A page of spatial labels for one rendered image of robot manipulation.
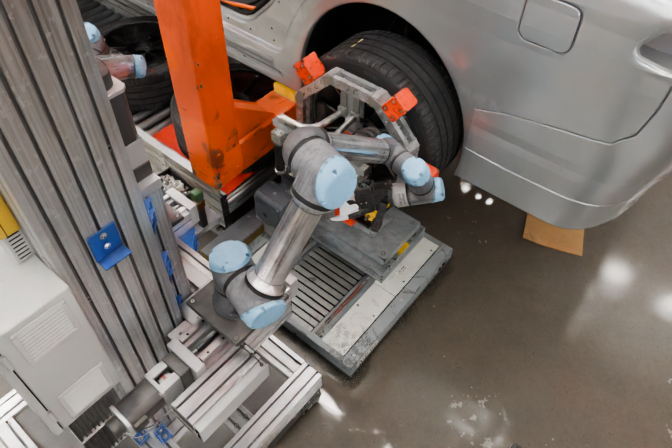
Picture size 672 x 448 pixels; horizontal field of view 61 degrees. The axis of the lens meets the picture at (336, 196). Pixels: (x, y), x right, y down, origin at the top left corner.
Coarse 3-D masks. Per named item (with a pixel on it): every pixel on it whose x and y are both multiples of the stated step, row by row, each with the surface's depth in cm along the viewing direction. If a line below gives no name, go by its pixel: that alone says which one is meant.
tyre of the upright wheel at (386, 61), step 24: (336, 48) 214; (360, 48) 206; (384, 48) 205; (408, 48) 206; (360, 72) 204; (384, 72) 197; (408, 72) 200; (432, 72) 204; (432, 96) 202; (456, 96) 210; (408, 120) 203; (432, 120) 200; (456, 120) 210; (432, 144) 203; (456, 144) 217
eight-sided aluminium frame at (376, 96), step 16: (320, 80) 208; (336, 80) 202; (352, 80) 203; (304, 96) 219; (368, 96) 196; (384, 96) 196; (304, 112) 227; (384, 112) 196; (400, 128) 202; (400, 144) 201; (416, 144) 202
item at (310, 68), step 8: (312, 56) 211; (296, 64) 211; (304, 64) 209; (312, 64) 210; (320, 64) 212; (304, 72) 211; (312, 72) 210; (320, 72) 212; (304, 80) 213; (312, 80) 211
